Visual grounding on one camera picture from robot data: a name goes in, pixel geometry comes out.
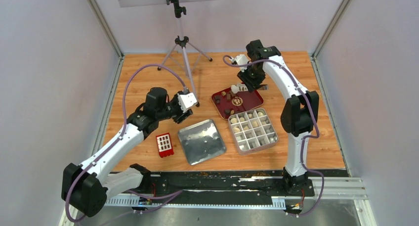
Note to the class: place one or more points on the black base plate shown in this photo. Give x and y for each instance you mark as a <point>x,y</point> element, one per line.
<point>223,187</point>

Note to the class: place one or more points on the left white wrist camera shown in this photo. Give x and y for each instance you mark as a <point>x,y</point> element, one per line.
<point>187,101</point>

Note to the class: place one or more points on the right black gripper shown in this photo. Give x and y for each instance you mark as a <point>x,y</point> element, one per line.
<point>252,84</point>

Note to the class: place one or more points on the red lacquer tray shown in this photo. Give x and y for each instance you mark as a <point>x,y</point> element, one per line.
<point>228,103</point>

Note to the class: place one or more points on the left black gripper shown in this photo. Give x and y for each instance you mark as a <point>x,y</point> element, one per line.
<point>182,115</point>

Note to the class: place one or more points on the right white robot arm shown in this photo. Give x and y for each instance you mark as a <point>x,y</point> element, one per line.
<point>299,115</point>

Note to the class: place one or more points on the silver tin lid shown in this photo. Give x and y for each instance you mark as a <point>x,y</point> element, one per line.
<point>201,142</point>

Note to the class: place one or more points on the grey tripod stand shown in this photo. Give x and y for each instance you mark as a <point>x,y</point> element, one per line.
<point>182,41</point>

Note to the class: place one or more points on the red small box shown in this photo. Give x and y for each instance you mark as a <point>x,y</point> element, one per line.
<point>164,145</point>

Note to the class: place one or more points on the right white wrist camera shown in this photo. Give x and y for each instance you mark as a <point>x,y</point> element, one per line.
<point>241,60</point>

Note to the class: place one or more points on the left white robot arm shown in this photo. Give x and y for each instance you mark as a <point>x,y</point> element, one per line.
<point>88,185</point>

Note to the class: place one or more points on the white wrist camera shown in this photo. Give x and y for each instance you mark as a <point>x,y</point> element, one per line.
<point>241,60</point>
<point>187,101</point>

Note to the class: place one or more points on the silver compartment tin box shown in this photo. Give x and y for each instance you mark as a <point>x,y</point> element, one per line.
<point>252,133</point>

